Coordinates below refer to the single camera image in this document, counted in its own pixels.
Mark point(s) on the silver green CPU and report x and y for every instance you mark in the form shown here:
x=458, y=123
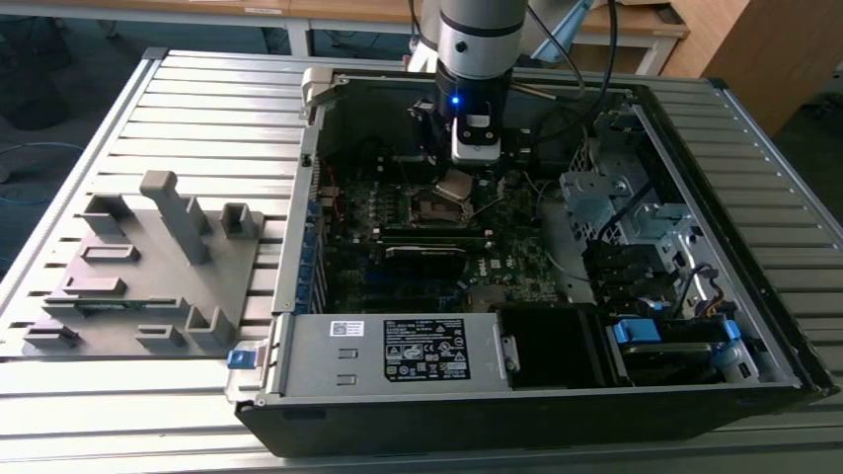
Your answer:
x=453, y=187

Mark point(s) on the CPU socket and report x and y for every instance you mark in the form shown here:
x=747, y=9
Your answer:
x=429, y=210

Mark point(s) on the black RAM slot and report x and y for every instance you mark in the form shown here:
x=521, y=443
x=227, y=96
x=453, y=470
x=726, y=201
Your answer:
x=429, y=229
x=431, y=240

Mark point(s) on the silver metal drive cage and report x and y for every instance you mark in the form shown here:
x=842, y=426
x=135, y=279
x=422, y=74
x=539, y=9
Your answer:
x=586, y=197

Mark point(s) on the green motherboard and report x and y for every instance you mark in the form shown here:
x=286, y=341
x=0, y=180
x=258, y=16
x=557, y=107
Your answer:
x=527, y=257

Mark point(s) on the black graphics card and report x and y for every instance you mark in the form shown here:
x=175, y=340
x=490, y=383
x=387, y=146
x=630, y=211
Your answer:
x=425, y=264

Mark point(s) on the chipset heat sink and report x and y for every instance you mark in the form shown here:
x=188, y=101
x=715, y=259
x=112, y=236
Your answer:
x=489, y=297

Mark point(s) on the black connector bundle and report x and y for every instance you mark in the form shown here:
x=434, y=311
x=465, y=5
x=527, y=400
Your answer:
x=619, y=266

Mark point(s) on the wooden cabinet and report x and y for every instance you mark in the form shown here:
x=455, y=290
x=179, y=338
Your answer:
x=777, y=49

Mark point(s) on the blue disk carrier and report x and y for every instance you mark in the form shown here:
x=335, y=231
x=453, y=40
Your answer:
x=635, y=331

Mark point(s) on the grey parts rack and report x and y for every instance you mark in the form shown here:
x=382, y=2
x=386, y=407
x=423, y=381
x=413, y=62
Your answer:
x=164, y=276

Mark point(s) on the silver power supply box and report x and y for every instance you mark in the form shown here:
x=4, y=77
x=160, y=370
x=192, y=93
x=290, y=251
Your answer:
x=317, y=365

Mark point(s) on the blue plastic latch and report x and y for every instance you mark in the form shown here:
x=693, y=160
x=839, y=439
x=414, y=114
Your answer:
x=240, y=359

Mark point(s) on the black PC case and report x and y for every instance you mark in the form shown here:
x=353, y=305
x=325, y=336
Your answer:
x=527, y=429

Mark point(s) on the green RAM stick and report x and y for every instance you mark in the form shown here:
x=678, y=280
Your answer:
x=108, y=305

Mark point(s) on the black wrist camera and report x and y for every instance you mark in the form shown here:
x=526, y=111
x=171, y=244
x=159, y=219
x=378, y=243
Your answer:
x=421, y=109

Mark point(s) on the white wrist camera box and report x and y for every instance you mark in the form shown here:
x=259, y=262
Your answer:
x=475, y=148

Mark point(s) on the wooden desk white frame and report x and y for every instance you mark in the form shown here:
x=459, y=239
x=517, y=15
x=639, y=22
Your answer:
x=164, y=6
x=633, y=24

